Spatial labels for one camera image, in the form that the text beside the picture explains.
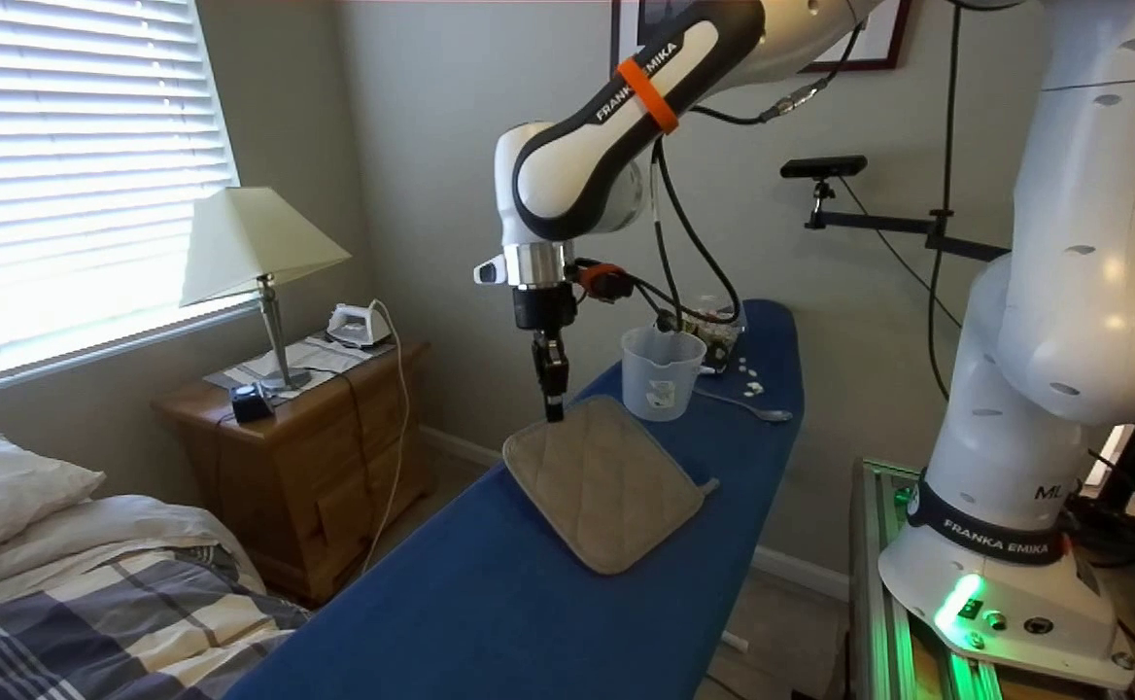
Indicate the white pillow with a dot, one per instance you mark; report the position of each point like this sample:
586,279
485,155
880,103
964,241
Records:
4,489

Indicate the bed with plaid bedding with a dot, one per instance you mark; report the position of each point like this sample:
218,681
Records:
135,599

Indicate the small black box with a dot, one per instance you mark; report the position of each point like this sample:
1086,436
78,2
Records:
249,401

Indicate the metal spoon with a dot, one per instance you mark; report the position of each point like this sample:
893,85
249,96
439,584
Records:
751,411

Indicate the grey quilted pot holder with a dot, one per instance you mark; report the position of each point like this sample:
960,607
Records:
602,484

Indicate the wooden nightstand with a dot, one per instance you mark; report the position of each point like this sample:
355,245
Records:
314,489

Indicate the white iron on nightstand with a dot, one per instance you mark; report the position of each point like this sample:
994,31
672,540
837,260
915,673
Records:
359,323

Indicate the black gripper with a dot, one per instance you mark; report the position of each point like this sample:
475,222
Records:
544,314

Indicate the window blinds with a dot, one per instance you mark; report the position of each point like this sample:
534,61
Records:
109,130

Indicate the black camera on boom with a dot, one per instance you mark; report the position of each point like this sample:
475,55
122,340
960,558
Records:
880,222

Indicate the blue ironing board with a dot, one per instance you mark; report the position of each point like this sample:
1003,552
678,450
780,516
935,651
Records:
488,606

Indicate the papers on nightstand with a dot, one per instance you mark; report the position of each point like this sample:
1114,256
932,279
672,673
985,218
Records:
308,359

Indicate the clear plastic jar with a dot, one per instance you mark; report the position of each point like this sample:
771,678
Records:
659,371

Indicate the framed wall picture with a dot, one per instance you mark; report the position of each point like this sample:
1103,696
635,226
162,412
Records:
871,48

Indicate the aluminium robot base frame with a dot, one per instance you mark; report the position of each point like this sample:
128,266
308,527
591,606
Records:
900,607

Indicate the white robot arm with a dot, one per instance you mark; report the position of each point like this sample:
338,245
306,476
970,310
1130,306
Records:
1048,342

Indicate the cream table lamp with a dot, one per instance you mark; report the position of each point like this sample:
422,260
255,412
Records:
255,241

